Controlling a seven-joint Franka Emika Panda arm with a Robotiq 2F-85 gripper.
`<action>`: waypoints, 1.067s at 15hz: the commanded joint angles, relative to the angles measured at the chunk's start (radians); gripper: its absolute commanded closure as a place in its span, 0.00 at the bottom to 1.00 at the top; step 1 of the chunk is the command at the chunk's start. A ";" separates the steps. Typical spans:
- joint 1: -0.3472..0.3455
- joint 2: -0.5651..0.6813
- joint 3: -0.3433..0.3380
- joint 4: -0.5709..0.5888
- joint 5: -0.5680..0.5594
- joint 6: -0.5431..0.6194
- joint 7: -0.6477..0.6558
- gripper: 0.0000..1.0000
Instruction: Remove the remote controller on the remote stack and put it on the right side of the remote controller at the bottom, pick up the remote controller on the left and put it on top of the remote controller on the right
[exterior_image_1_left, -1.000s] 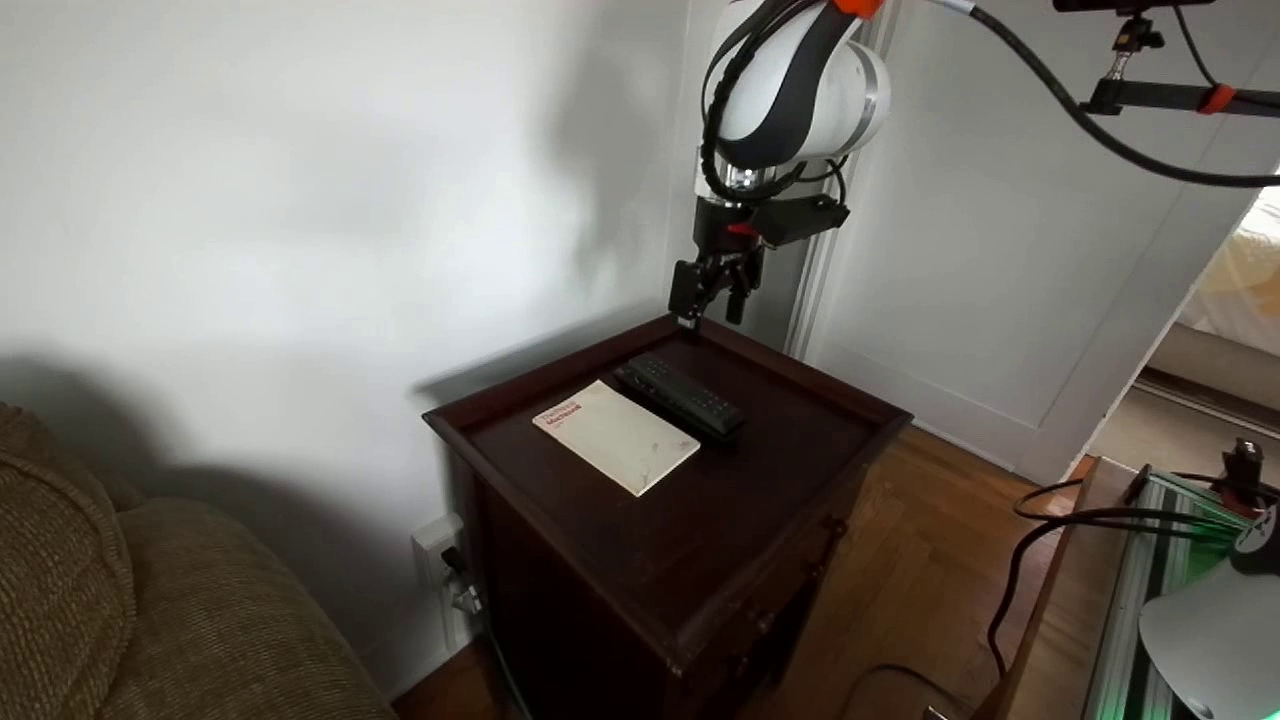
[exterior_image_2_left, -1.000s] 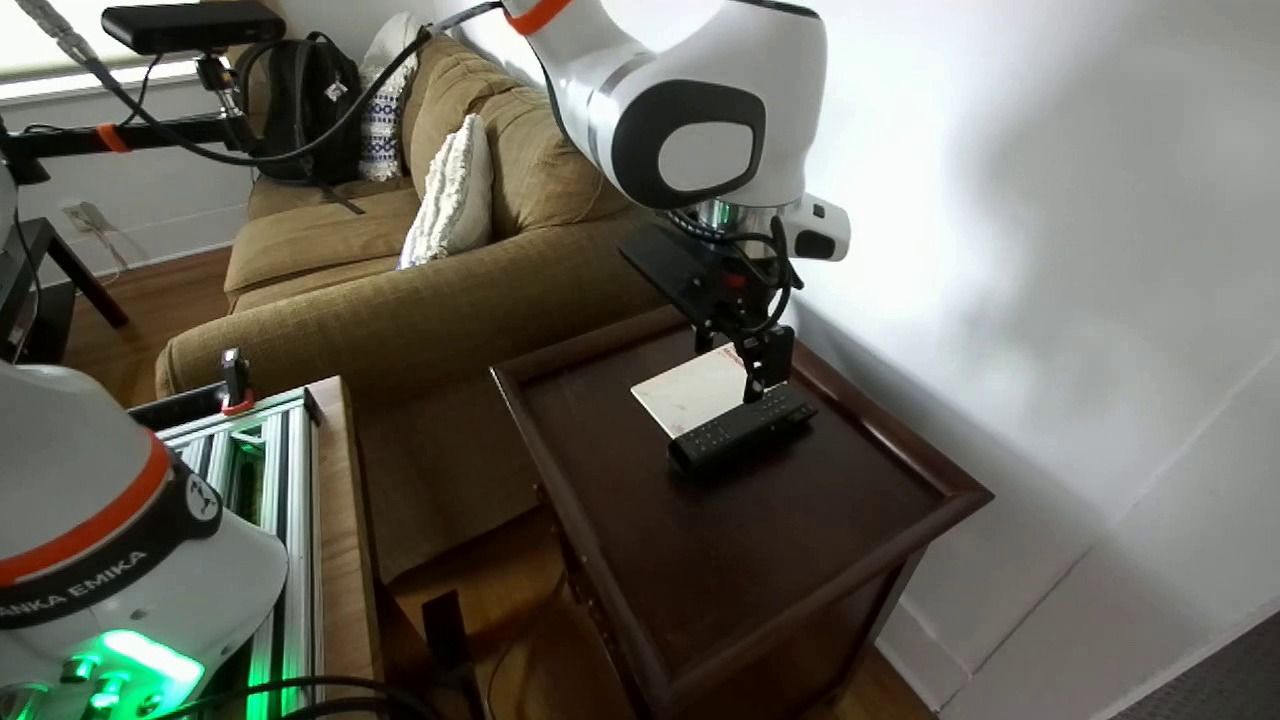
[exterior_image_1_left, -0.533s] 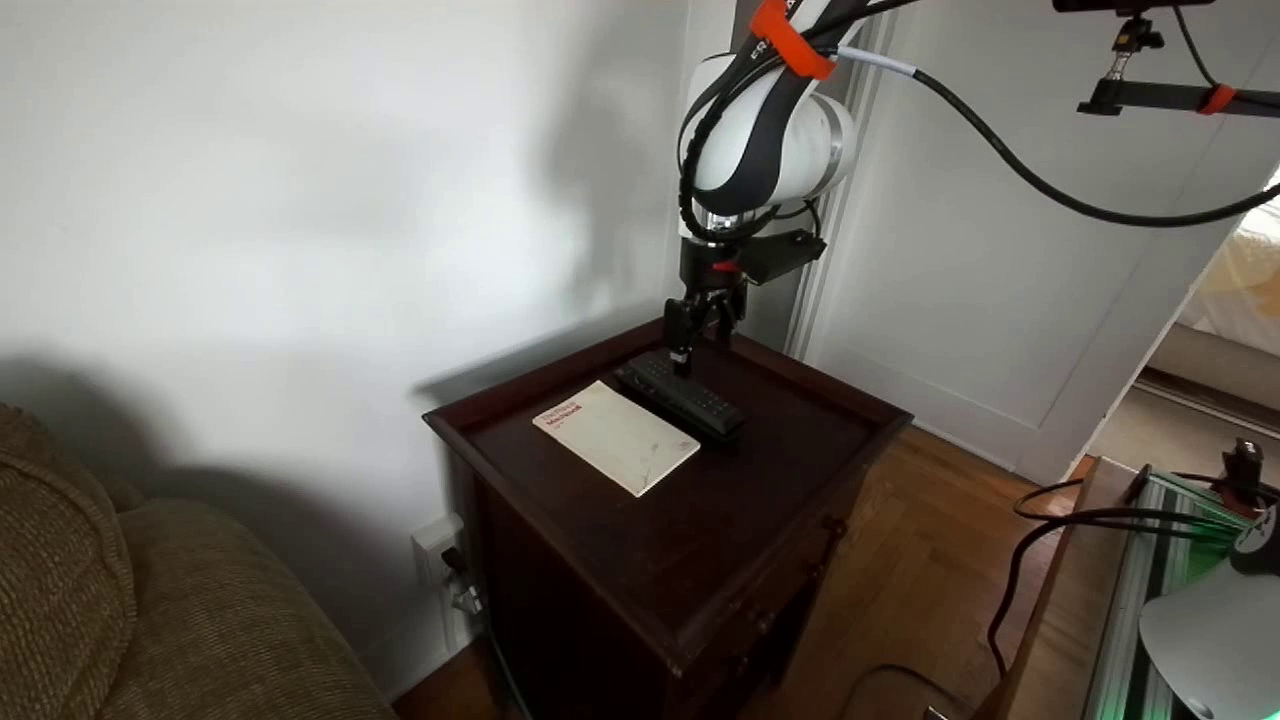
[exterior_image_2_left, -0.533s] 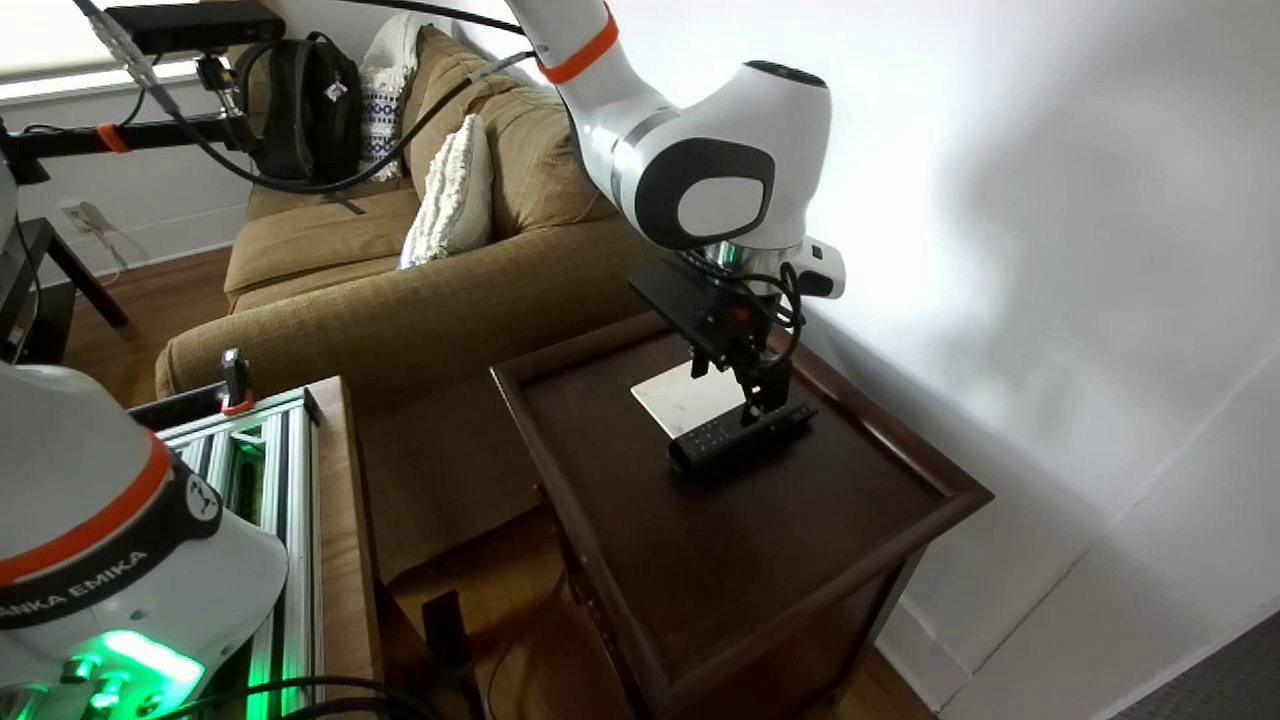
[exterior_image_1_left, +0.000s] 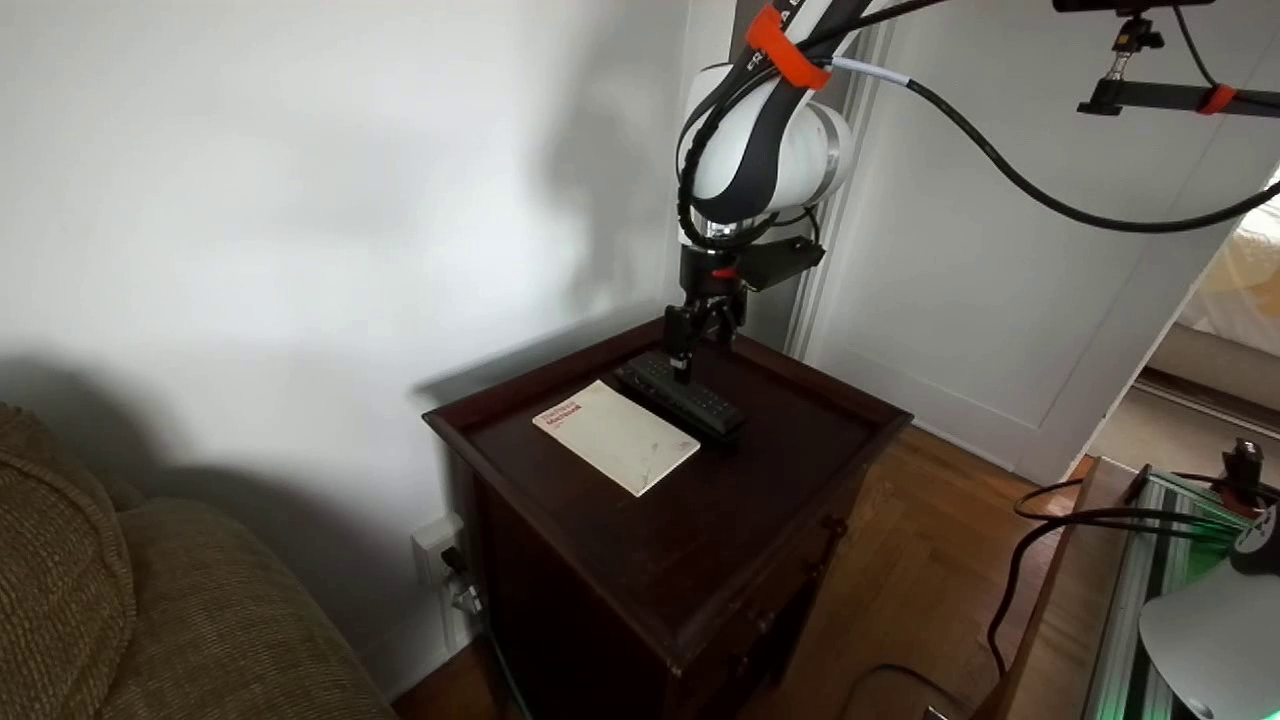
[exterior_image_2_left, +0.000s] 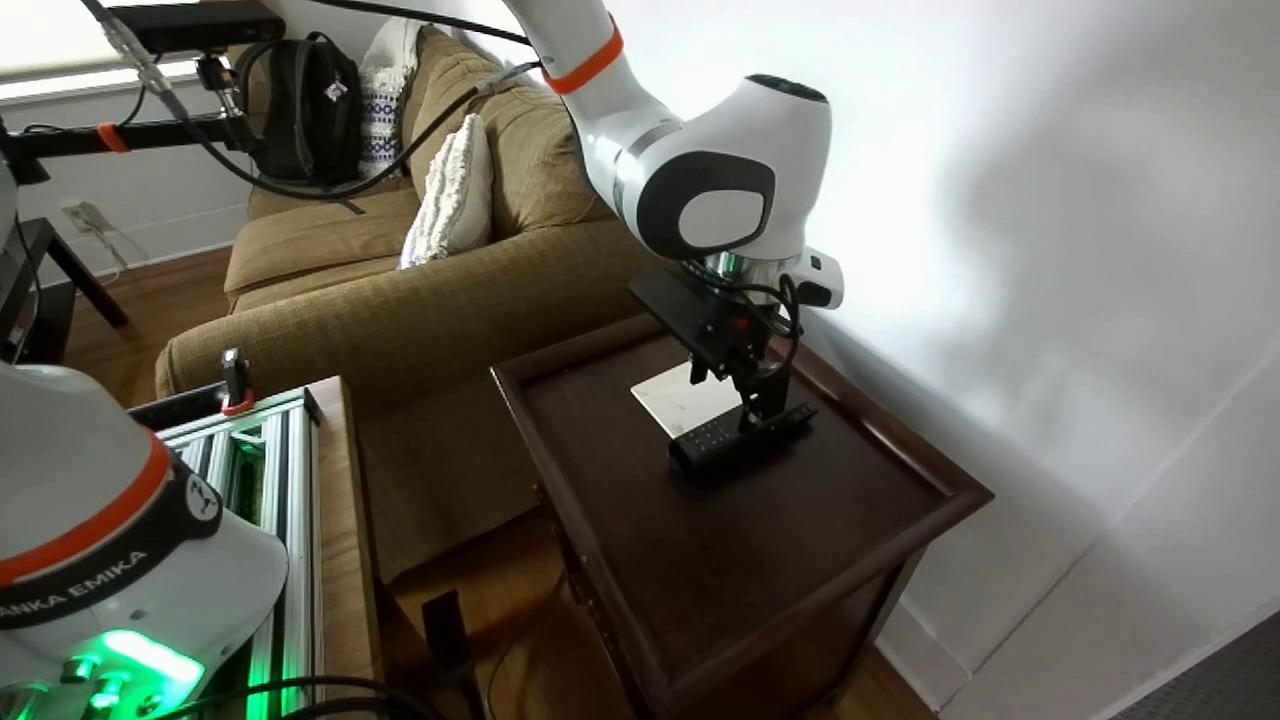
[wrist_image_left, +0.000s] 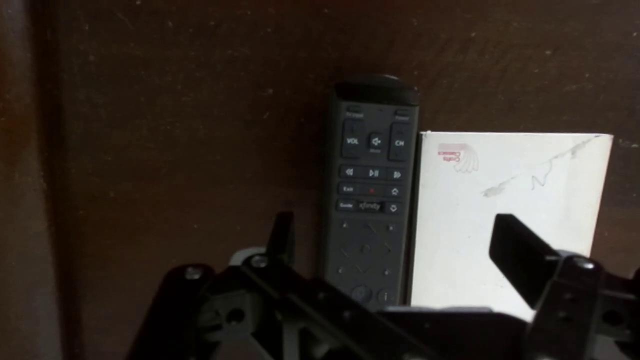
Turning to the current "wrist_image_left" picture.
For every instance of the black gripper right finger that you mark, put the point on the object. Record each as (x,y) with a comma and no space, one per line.
(553,292)

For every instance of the white square card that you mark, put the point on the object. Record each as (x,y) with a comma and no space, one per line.
(492,226)

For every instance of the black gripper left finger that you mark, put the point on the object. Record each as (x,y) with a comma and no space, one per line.
(266,307)

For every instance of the grey Xfinity remote controller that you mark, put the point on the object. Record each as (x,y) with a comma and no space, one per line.
(371,200)

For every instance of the dark wooden side table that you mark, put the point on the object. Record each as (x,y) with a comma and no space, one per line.
(167,132)

